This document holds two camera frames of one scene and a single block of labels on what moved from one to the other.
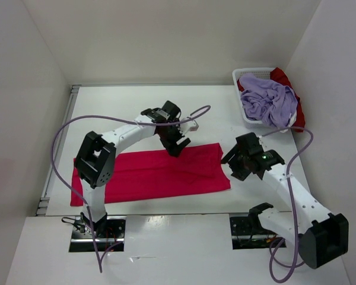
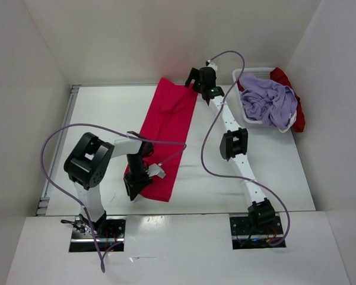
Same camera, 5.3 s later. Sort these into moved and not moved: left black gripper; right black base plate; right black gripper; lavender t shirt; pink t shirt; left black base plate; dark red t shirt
Moved: left black gripper; right black gripper; pink t shirt
Not moved: lavender t shirt; left black base plate; dark red t shirt; right black base plate
